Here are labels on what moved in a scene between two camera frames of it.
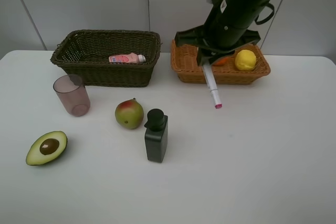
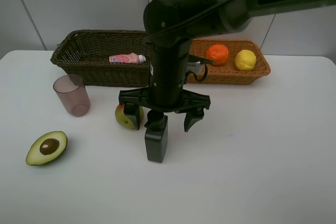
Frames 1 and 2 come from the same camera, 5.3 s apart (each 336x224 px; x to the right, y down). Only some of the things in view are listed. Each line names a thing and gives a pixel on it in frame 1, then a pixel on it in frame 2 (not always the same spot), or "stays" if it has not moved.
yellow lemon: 245,60 stays
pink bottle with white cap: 132,58 stays
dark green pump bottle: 156,131 stays
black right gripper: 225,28 → 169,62
